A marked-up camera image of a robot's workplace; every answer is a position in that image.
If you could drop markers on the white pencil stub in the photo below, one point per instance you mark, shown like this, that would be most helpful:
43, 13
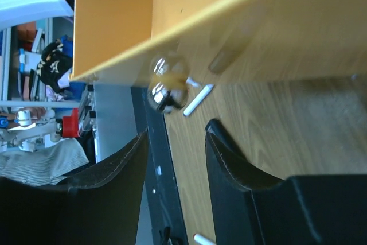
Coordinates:
204, 92

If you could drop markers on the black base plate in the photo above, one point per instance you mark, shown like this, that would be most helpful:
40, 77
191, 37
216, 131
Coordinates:
161, 220

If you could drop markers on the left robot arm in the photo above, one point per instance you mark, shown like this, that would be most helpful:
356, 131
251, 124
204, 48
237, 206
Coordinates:
15, 12

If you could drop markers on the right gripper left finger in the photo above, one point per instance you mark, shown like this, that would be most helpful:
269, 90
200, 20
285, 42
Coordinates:
99, 205

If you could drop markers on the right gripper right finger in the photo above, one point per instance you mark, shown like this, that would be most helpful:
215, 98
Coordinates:
250, 206

